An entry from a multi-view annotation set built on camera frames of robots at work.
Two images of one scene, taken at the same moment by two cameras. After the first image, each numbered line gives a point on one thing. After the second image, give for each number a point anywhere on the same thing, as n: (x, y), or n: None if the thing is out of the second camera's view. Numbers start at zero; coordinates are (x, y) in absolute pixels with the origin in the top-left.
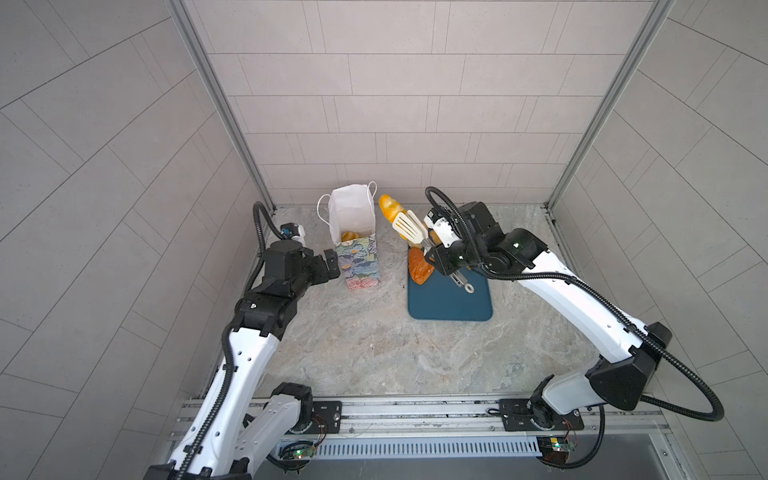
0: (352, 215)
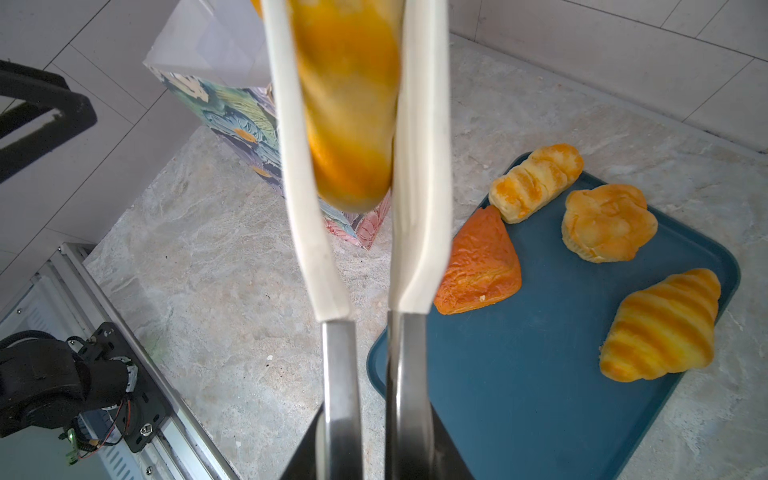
0: (213, 53)
